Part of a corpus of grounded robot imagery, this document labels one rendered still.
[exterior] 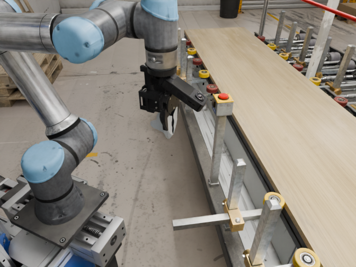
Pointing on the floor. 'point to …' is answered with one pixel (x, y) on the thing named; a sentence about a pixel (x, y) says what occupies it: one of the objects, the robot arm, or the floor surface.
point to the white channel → (321, 39)
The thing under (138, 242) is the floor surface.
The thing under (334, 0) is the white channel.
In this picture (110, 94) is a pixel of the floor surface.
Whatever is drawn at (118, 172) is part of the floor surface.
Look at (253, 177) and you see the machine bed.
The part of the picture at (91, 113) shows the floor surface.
